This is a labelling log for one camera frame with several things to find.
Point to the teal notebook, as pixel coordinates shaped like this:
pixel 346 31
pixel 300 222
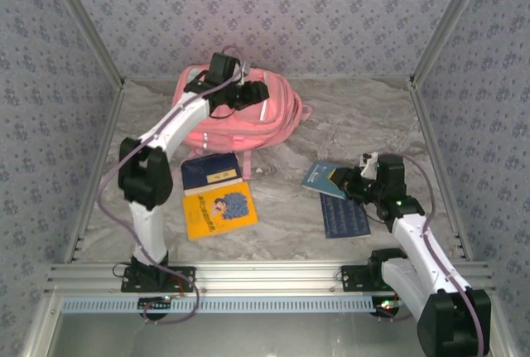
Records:
pixel 316 179

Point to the dark blue printed booklet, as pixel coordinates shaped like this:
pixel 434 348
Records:
pixel 343 220

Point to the pink backpack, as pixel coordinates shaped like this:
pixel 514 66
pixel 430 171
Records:
pixel 248 129

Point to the navy hardcover book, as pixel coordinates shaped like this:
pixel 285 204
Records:
pixel 207 166

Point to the yellow cartoon cover book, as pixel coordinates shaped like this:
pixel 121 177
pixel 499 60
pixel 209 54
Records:
pixel 198 216

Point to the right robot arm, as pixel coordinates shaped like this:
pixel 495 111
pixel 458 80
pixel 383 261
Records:
pixel 451 324

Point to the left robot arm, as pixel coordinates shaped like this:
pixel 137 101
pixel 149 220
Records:
pixel 145 175

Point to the right small circuit board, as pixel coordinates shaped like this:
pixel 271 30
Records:
pixel 387 305

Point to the small circuit board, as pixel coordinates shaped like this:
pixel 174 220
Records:
pixel 155 304
pixel 387 305

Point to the grey metal panel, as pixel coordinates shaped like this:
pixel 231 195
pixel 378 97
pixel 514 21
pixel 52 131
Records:
pixel 269 336

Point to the left small circuit board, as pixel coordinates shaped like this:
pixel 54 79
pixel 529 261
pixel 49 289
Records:
pixel 155 304

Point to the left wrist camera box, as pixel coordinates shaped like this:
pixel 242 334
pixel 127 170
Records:
pixel 244 72

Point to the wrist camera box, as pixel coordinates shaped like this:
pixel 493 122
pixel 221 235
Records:
pixel 368 164
pixel 244 72

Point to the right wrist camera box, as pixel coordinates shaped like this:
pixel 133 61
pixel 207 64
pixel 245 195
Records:
pixel 368 164

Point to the aluminium right side rail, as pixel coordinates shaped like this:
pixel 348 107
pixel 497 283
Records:
pixel 426 125

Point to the aluminium rail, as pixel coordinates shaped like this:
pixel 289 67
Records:
pixel 112 117
pixel 426 125
pixel 269 276

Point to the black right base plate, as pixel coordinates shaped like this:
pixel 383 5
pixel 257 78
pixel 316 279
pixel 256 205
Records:
pixel 352 278

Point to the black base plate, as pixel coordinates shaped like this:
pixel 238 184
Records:
pixel 352 278
pixel 188 272

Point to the aluminium front rail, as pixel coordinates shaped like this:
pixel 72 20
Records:
pixel 269 276

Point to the aluminium left side rail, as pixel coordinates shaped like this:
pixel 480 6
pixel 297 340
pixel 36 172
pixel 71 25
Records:
pixel 112 117

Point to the aluminium left corner post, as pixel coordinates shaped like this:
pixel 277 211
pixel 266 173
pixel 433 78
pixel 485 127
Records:
pixel 85 21

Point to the aluminium corner post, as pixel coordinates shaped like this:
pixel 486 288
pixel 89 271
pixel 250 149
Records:
pixel 85 21
pixel 448 21

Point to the aluminium right corner post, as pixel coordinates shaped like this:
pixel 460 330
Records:
pixel 448 21

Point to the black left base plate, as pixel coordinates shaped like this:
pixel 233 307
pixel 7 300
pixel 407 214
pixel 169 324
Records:
pixel 188 272

